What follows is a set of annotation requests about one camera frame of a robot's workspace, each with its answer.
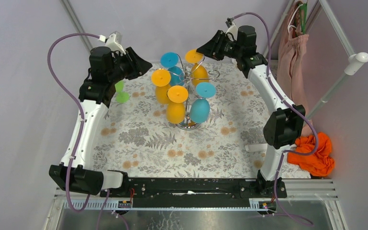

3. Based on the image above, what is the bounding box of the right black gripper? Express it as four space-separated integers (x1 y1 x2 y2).
195 31 242 62

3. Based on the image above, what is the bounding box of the orange wine glass back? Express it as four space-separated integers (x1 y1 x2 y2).
184 49 209 87

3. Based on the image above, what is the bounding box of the orange wine glass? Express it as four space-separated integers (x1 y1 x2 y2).
151 69 171 104
184 49 209 87
166 85 189 124

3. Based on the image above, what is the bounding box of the green wine glass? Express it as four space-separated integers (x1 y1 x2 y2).
115 80 130 104

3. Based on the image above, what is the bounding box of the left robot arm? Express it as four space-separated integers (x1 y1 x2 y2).
49 46 152 197

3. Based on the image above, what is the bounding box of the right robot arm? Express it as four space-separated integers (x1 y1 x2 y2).
196 25 305 197

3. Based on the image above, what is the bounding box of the orange wine glass left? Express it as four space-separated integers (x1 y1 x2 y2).
151 69 171 104

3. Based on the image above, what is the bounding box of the blue wine glass back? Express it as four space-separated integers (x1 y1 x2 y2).
161 52 184 86

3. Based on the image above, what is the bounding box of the blue wine glass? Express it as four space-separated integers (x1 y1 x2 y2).
189 82 216 123
161 52 184 86

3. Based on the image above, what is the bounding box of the chrome wine glass rack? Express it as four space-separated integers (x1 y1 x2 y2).
160 55 220 130

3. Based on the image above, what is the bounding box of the orange wine glass front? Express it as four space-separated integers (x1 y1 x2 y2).
166 85 189 124

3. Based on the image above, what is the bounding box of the blue wine glass front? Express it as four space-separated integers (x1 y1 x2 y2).
189 82 216 123

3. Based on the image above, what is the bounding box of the floral tablecloth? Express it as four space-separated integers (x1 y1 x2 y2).
91 63 277 178

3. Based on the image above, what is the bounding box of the pink hanging cloth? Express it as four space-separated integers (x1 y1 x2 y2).
277 0 310 115

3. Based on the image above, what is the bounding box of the white pipe on table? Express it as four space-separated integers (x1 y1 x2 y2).
245 144 268 152

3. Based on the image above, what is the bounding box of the orange cloth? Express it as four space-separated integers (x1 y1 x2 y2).
287 132 335 177

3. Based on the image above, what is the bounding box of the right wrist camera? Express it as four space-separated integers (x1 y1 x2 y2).
225 18 238 41

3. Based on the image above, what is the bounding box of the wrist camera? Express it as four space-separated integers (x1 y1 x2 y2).
98 31 126 54
225 18 238 41

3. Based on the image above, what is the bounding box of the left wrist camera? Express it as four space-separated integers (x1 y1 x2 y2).
98 31 126 54

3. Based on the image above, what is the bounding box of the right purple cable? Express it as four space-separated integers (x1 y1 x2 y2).
231 12 319 227

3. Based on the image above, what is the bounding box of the purple cable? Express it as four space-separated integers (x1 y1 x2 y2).
231 12 319 227
47 33 131 230

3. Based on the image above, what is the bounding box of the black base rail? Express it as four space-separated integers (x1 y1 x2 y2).
110 177 287 208

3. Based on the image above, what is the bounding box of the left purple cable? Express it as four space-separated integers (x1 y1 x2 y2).
47 33 131 230

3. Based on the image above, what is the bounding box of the white pipe frame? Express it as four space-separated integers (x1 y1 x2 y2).
264 0 368 122

